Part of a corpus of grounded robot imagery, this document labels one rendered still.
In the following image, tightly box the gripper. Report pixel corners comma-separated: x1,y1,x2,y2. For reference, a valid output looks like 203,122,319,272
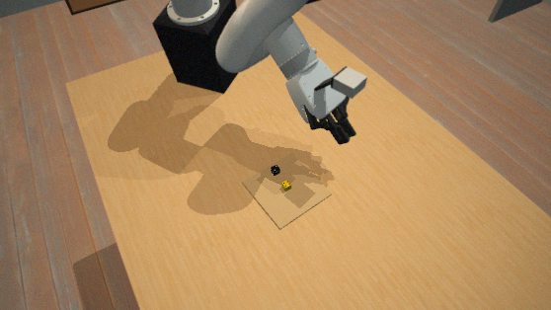
285,57,356,145

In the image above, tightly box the black die with white pips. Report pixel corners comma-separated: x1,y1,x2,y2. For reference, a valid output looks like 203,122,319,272
271,165,280,176

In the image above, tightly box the yellow die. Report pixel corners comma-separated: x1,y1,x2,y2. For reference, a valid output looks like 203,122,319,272
281,181,291,192

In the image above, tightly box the beige flat mat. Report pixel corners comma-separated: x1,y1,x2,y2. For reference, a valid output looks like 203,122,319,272
242,153,332,229

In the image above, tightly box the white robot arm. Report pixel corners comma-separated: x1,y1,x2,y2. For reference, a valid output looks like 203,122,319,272
167,0,367,99

